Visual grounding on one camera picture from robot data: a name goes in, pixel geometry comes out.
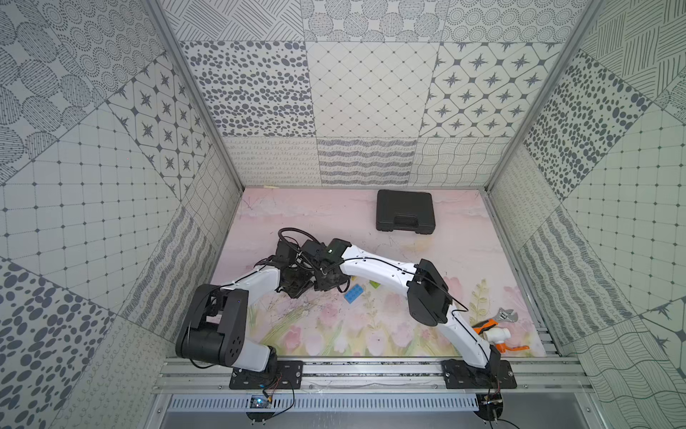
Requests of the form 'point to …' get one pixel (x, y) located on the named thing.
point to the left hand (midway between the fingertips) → (321, 282)
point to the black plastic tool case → (403, 210)
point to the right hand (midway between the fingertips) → (334, 282)
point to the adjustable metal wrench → (506, 315)
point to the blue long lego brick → (354, 293)
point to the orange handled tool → (501, 348)
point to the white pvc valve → (497, 334)
